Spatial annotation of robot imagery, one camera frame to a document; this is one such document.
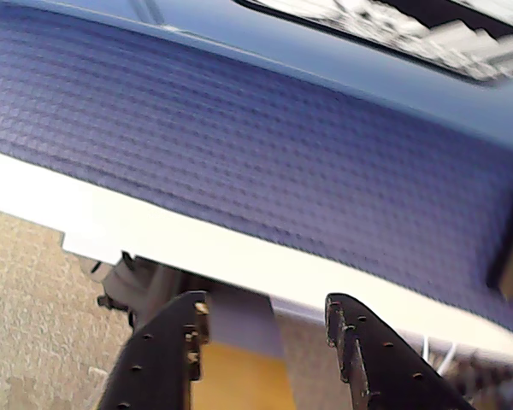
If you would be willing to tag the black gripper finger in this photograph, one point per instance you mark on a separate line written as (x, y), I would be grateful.
(385, 367)
(154, 359)

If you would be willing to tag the blue textured mat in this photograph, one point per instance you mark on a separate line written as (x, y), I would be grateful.
(196, 149)

